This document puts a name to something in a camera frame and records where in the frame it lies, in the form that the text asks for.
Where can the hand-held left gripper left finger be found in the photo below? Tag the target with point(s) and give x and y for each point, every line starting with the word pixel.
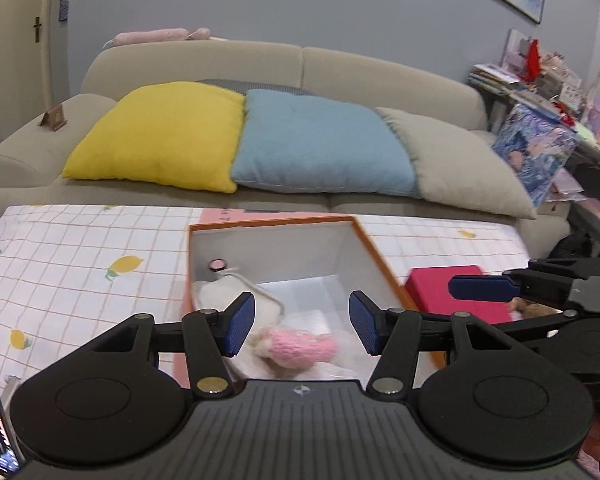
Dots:
pixel 237 322

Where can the cream door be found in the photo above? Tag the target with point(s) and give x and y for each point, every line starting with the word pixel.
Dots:
pixel 10 60

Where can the beige fabric sofa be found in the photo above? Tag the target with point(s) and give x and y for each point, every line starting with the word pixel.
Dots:
pixel 195 60

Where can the red lidded box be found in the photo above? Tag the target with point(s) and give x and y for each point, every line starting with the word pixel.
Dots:
pixel 430 290

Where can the blue printed pillow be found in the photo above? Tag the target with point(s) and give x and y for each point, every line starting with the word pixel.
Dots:
pixel 535 150

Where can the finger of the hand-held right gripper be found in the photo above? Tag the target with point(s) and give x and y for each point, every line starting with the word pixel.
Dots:
pixel 545 322
pixel 480 288

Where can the pink plastic folders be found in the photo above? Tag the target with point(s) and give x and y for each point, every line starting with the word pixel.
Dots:
pixel 565 185

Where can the light blue pillow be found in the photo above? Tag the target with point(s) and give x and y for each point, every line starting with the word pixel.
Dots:
pixel 320 145

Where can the stack of books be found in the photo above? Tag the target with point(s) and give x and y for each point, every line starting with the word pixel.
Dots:
pixel 492 77

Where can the cluttered study desk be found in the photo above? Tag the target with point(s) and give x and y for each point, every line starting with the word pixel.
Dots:
pixel 597 147

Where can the pink crochet toy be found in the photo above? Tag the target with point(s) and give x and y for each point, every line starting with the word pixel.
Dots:
pixel 300 345

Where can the small brown card stand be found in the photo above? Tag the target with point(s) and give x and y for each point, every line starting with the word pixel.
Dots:
pixel 55 119

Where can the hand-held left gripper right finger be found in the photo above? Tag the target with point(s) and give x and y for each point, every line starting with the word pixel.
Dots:
pixel 365 322

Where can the yellow pillow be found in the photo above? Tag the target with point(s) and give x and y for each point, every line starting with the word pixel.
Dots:
pixel 155 135

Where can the white knitted pouch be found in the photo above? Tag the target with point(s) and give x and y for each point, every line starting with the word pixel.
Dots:
pixel 220 295

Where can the lemon print checked tablecloth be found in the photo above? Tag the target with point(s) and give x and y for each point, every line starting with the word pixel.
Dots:
pixel 80 240

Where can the grey-green pillow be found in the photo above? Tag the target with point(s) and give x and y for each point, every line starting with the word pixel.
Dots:
pixel 460 165

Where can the red hanging ornament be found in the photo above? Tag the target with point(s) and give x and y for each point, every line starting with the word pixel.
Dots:
pixel 532 60

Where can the brown plush toy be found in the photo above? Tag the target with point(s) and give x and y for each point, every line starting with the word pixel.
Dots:
pixel 532 308

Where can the long pink plush toy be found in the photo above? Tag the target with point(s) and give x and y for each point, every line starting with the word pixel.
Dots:
pixel 150 36

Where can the orange cardboard box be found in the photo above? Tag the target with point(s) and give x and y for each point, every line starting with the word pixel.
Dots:
pixel 280 250

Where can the black backpack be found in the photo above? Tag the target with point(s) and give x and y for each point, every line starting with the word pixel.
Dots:
pixel 575 247

